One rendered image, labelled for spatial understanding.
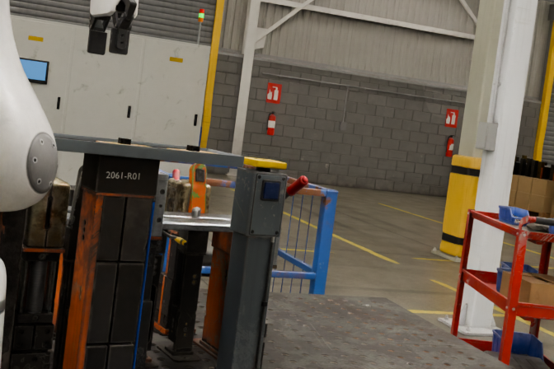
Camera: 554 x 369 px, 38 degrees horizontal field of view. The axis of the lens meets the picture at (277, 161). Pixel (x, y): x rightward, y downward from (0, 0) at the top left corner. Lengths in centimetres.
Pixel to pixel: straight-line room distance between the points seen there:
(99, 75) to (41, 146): 848
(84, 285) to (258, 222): 31
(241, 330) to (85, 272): 30
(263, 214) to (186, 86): 825
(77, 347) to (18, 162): 46
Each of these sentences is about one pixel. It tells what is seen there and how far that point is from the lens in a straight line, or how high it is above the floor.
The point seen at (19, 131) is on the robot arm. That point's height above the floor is 118.
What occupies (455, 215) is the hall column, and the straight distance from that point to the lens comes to 867.
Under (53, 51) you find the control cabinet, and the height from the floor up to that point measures 167.
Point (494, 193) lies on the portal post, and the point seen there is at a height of 93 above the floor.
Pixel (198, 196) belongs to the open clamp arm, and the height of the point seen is 103.
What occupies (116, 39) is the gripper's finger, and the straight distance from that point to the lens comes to 134.
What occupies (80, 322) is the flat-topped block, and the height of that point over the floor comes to 88.
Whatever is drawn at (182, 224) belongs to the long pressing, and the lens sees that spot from 162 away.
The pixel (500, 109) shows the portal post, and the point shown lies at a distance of 545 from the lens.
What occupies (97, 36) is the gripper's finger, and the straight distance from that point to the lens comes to 143.
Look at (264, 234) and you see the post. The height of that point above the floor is 103.
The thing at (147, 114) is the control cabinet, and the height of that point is 109.
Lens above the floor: 123
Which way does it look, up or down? 3 degrees down
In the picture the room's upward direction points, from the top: 7 degrees clockwise
